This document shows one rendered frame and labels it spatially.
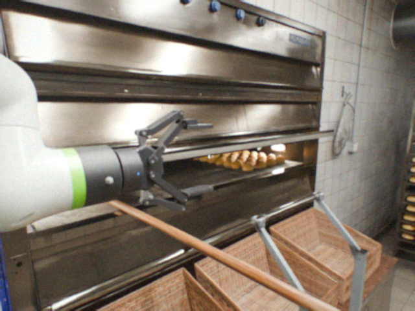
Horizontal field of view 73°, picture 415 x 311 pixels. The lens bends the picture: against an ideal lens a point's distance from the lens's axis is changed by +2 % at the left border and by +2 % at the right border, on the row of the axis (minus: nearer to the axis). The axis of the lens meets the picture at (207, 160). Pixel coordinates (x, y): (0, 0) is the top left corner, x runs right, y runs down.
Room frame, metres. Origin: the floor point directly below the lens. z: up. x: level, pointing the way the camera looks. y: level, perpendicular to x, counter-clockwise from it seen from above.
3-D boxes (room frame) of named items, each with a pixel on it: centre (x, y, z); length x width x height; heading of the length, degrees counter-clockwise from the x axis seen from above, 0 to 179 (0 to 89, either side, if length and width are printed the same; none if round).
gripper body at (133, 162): (0.48, 0.12, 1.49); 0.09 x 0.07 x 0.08; 132
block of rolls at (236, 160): (2.14, -0.24, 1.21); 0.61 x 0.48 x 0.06; 42
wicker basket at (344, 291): (1.64, -0.75, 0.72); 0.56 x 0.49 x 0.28; 132
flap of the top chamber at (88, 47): (1.43, -0.10, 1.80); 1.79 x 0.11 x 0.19; 132
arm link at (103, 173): (0.43, 0.18, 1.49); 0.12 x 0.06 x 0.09; 42
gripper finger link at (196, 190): (0.57, 0.02, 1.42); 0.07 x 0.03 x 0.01; 132
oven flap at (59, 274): (1.43, -0.10, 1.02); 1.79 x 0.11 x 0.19; 132
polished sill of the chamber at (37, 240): (1.44, -0.09, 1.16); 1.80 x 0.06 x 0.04; 132
